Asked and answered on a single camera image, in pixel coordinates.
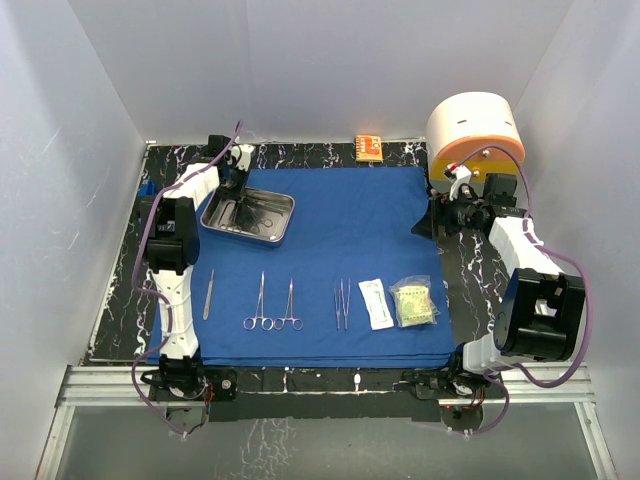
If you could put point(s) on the white packet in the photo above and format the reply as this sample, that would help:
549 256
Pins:
375 301

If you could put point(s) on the blue surgical drape cloth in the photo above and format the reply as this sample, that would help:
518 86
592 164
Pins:
348 223

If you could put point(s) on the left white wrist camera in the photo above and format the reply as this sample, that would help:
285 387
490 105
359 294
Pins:
242 156

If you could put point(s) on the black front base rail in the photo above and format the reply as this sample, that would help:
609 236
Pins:
420 395

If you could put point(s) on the steel scalpel handle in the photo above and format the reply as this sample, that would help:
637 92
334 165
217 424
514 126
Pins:
208 297

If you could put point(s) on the small orange circuit board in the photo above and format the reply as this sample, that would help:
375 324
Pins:
368 148

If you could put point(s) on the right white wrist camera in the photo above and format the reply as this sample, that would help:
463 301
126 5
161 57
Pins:
458 175

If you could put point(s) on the steel forceps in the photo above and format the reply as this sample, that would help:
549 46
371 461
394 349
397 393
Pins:
345 292

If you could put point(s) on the steel ring-handle scissors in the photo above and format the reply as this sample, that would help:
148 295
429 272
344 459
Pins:
289 318
250 219

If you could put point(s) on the green suture packet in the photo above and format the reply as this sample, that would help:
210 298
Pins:
413 302

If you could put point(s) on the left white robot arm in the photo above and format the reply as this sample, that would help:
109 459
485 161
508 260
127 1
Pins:
170 243

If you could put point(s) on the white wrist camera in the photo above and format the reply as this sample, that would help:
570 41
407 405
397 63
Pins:
458 175
242 156

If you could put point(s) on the metal instrument tray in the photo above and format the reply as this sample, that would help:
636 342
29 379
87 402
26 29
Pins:
219 216

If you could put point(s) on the pink cylindrical tissue phantom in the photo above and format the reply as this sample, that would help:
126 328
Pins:
477 128

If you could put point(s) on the small blue plastic clip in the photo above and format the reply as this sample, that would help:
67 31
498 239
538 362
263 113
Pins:
146 190

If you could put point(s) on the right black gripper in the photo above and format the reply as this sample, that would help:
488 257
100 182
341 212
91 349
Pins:
445 210

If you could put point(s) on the aluminium frame extrusion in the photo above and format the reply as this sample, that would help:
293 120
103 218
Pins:
327 424

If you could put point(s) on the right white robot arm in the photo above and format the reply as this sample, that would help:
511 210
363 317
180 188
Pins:
540 313

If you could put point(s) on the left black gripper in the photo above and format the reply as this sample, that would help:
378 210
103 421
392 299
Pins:
236 196

